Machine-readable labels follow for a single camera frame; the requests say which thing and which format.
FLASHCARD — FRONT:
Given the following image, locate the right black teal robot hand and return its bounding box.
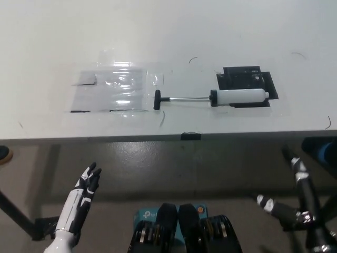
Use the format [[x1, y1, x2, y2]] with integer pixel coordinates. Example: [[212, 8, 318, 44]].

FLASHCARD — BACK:
[[256, 147, 337, 253]]

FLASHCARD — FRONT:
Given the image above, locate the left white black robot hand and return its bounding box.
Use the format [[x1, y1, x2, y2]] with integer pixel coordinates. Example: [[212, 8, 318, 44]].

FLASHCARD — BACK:
[[43, 162, 103, 253]]

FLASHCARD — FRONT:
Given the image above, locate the small white air pump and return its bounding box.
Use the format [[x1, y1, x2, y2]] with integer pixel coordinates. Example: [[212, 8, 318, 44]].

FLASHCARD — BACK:
[[153, 88, 270, 111]]

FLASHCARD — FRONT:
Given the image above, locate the black blue object under table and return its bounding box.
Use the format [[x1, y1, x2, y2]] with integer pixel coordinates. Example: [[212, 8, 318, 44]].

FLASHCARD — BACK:
[[301, 137, 337, 172]]

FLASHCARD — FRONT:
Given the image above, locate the round brown black disc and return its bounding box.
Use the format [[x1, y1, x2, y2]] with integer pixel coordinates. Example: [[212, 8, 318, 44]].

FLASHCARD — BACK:
[[0, 144, 14, 166]]

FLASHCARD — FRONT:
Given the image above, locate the clear plastic sheet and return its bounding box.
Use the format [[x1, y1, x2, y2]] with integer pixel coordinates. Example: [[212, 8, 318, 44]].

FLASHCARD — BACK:
[[64, 62, 160, 114]]

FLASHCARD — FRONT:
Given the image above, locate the black marker mat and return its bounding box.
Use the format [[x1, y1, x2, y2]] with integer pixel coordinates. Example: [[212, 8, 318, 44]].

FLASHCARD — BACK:
[[215, 65, 280, 108]]

